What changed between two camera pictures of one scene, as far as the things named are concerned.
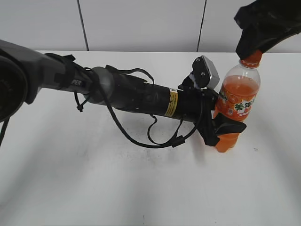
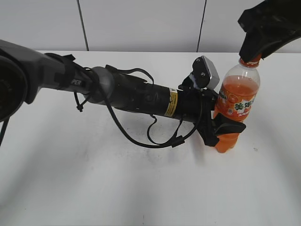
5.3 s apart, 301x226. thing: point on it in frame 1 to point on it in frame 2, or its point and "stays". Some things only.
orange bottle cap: [253, 61] stays
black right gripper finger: [279, 32] to [275, 43]
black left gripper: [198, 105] stays
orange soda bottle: [241, 86] stays
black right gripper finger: [256, 29] to [253, 45]
